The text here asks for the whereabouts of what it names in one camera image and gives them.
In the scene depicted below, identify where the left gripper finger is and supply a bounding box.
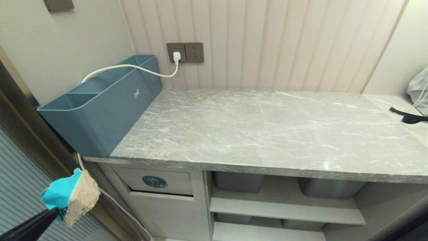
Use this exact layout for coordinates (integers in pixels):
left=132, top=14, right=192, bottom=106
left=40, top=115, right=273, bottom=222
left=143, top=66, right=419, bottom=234
left=0, top=207, right=61, bottom=241

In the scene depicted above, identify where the turquoise paper wrapper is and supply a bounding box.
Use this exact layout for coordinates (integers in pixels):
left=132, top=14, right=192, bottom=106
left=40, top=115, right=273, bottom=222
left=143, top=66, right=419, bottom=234
left=40, top=168, right=101, bottom=228

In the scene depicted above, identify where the grey counter cabinet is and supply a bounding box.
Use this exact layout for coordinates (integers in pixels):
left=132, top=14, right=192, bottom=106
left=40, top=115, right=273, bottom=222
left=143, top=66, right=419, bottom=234
left=83, top=157, right=428, bottom=241

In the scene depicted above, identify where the trash bin flap door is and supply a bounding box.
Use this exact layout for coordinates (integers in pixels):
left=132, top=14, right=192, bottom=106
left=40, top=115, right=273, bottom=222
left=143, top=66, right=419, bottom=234
left=112, top=167, right=194, bottom=197

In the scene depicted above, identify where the grey storage bin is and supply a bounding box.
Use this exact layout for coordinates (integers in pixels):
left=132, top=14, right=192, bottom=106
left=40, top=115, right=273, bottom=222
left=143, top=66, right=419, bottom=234
left=213, top=171, right=265, bottom=193
left=297, top=177, right=368, bottom=199

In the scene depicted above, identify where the blue plastic organizer box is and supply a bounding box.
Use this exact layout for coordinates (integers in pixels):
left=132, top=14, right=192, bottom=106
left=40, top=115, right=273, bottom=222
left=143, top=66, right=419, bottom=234
left=37, top=55, right=163, bottom=158

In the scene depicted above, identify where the grey cabinet shelf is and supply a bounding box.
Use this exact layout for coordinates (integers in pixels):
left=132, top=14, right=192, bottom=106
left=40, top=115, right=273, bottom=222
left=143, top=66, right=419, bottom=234
left=210, top=187, right=367, bottom=225

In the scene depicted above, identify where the white power cable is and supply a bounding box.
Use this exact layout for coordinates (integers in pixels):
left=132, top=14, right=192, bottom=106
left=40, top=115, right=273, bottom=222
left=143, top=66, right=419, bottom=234
left=76, top=61, right=180, bottom=241

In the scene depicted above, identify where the grey wall socket panel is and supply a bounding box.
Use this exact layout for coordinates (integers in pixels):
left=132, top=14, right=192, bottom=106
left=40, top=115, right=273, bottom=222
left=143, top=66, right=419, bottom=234
left=167, top=43, right=187, bottom=64

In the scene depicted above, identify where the brown wall socket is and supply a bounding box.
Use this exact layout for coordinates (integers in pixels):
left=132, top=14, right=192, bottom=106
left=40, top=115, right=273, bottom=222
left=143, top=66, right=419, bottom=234
left=185, top=42, right=205, bottom=64

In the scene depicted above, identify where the black strap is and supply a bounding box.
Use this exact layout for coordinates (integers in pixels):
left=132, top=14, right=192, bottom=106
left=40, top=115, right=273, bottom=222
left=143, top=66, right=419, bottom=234
left=389, top=107, right=428, bottom=125

